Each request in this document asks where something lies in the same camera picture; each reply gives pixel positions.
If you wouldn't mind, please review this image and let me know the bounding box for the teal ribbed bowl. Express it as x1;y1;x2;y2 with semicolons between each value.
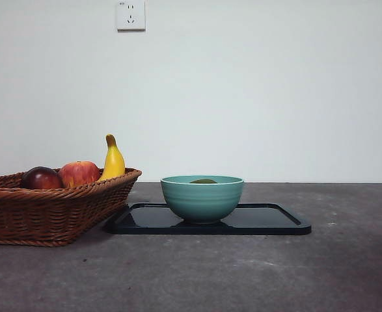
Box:
159;174;245;225

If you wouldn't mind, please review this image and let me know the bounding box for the dark red plum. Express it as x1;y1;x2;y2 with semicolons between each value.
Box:
20;166;64;190

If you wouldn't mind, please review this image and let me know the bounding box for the yellow banana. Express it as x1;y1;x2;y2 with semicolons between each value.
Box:
96;133;126;181

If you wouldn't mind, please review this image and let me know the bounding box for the white wall socket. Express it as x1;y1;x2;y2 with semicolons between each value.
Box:
116;0;146;33

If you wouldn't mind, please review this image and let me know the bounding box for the brown wicker basket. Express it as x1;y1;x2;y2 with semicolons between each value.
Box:
0;167;143;247

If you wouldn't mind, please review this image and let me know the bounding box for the black rectangular tray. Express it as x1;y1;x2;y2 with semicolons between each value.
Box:
103;201;312;236

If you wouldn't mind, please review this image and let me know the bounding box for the red apple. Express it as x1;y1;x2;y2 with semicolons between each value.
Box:
58;160;101;189

